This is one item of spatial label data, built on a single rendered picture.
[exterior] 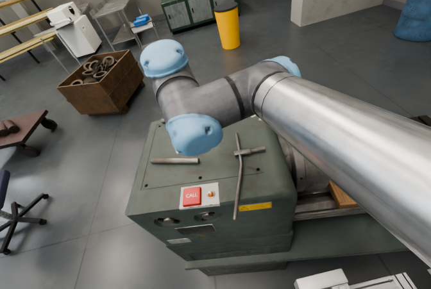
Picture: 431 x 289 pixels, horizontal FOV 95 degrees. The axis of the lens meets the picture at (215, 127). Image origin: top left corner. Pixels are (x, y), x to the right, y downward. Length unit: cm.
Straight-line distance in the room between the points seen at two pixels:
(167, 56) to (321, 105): 23
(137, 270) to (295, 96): 206
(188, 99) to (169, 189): 51
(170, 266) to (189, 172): 137
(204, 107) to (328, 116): 16
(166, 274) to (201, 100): 186
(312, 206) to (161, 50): 97
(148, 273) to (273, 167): 163
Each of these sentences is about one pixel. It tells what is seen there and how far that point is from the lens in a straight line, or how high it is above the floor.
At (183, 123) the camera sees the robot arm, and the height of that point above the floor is 169.
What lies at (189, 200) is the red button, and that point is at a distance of 70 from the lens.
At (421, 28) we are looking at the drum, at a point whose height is 20.
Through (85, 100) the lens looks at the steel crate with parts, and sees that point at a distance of 370.
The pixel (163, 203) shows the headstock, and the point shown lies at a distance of 74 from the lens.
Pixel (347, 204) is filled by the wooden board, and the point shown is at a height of 90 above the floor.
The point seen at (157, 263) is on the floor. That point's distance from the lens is 210.
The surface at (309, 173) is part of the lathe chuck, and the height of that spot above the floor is 115.
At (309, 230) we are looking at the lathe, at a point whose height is 54.
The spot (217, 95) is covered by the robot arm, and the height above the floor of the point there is 170.
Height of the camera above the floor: 187
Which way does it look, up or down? 44 degrees down
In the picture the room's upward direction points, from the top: 17 degrees counter-clockwise
